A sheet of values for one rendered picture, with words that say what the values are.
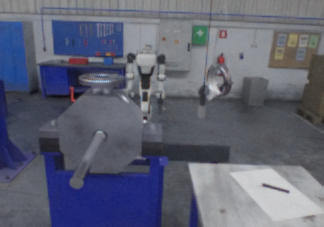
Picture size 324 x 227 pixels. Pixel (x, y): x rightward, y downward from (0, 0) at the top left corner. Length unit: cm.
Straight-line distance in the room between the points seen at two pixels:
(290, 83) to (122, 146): 643
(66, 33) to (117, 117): 566
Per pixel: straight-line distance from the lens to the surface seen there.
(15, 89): 724
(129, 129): 146
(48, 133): 160
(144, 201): 173
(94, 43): 679
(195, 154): 199
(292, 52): 740
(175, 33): 630
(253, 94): 662
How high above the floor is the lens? 168
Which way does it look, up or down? 17 degrees down
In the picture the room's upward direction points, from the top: 2 degrees clockwise
